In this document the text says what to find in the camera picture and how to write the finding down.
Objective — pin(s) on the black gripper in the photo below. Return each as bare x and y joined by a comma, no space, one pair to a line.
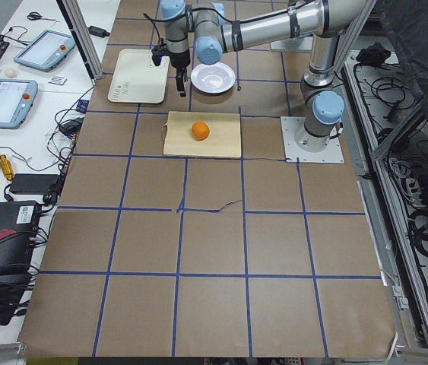
180,59

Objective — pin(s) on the orange fruit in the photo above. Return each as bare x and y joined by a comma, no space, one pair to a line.
200,130

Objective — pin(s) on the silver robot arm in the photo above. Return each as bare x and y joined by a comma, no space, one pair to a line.
268,84

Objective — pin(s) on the cream bear tray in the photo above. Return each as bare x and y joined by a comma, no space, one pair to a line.
137,79

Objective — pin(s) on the white round plate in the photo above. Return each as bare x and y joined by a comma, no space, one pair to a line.
213,79

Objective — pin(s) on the wooden cutting board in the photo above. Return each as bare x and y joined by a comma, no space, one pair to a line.
224,139

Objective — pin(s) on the black power adapter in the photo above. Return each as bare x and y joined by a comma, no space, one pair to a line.
98,31

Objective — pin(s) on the small printed card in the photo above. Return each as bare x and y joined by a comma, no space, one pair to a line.
57,80

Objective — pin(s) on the far blue teach pendant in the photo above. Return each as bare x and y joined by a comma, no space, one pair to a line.
46,51

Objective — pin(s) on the blue teach pendant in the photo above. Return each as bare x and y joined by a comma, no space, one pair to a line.
16,99
46,51

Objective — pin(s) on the small white ball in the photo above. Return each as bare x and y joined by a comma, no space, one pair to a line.
10,73

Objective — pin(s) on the near blue teach pendant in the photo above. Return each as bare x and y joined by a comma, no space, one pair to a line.
16,99

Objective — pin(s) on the gold metal cylinder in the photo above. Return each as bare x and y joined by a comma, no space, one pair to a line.
6,168

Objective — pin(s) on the black computer box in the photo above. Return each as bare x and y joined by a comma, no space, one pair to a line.
19,222

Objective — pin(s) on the aluminium frame post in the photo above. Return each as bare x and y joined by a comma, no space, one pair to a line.
74,19

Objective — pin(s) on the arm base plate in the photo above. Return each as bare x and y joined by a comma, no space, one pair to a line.
303,45
301,147

